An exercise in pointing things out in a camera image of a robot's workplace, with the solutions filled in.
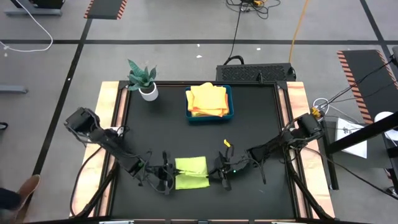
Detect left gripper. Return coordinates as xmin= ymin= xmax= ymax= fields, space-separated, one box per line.
xmin=146 ymin=151 xmax=182 ymax=196

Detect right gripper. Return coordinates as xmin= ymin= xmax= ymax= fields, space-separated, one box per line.
xmin=206 ymin=151 xmax=252 ymax=192

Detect lime green microfiber towel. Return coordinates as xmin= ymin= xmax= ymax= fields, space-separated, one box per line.
xmin=174 ymin=156 xmax=211 ymax=190

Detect yellow microfiber towel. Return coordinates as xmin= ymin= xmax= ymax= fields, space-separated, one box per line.
xmin=185 ymin=82 xmax=215 ymax=118

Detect blue plastic bin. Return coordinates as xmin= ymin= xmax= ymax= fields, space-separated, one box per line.
xmin=185 ymin=84 xmax=234 ymax=123

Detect snake plant in white pot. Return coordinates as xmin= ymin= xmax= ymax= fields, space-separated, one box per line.
xmin=127 ymin=58 xmax=159 ymax=102

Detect wooden side board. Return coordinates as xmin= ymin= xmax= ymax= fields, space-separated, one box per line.
xmin=70 ymin=81 xmax=121 ymax=218
xmin=285 ymin=81 xmax=336 ymax=218

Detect black computer case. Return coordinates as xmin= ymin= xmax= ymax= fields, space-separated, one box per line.
xmin=216 ymin=63 xmax=297 ymax=83

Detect white paper sheets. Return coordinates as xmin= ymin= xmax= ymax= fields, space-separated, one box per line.
xmin=335 ymin=117 xmax=368 ymax=159

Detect black metal beam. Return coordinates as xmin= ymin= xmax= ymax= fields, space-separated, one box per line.
xmin=323 ymin=113 xmax=398 ymax=190

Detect person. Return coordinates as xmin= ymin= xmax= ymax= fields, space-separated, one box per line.
xmin=0 ymin=174 xmax=42 ymax=224

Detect white round object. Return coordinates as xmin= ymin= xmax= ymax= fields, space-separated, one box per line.
xmin=374 ymin=111 xmax=398 ymax=141

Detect hazard-striped black floor mat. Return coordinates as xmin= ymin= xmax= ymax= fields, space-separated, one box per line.
xmin=83 ymin=0 xmax=128 ymax=20
xmin=337 ymin=49 xmax=398 ymax=125

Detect grey metal bar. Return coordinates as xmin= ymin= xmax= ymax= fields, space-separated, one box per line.
xmin=0 ymin=85 xmax=29 ymax=94

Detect black desktop computer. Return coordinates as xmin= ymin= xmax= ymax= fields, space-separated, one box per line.
xmin=30 ymin=0 xmax=66 ymax=9

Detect black aluminium table frame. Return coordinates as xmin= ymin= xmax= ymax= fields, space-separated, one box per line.
xmin=99 ymin=80 xmax=312 ymax=224

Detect white cable coil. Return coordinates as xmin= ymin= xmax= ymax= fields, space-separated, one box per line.
xmin=312 ymin=97 xmax=331 ymax=110

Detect long black floor cable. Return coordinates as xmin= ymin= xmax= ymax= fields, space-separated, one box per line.
xmin=303 ymin=146 xmax=398 ymax=200

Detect black power cable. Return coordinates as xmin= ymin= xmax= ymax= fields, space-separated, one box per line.
xmin=228 ymin=9 xmax=245 ymax=65

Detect yellow cable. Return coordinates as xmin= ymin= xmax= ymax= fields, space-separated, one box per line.
xmin=288 ymin=0 xmax=309 ymax=63

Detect black cable bundle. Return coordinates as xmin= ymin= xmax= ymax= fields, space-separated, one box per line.
xmin=226 ymin=0 xmax=280 ymax=19

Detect white floor cable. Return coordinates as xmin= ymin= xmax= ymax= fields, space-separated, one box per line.
xmin=0 ymin=0 xmax=53 ymax=53

